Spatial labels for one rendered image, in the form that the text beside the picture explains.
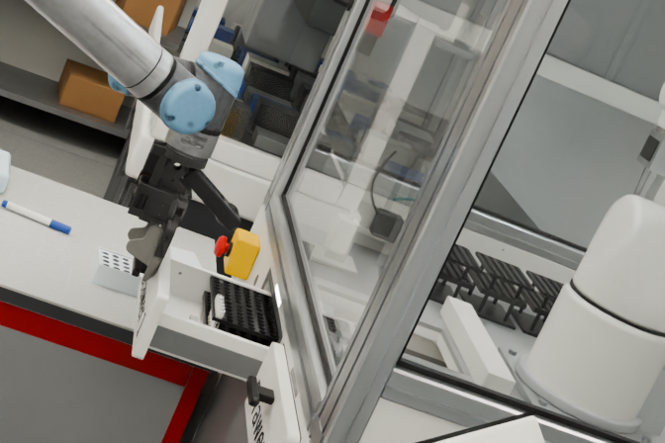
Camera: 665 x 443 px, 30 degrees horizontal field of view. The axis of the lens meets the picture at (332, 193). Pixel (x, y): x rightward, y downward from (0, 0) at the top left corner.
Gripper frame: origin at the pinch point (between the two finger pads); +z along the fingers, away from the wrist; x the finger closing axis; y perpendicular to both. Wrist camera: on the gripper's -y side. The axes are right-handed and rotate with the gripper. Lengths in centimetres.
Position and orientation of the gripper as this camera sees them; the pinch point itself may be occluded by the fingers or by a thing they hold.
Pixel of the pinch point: (151, 270)
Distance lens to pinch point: 196.8
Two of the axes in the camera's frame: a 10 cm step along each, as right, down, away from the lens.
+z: -4.0, 8.9, 2.3
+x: 1.1, 3.0, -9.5
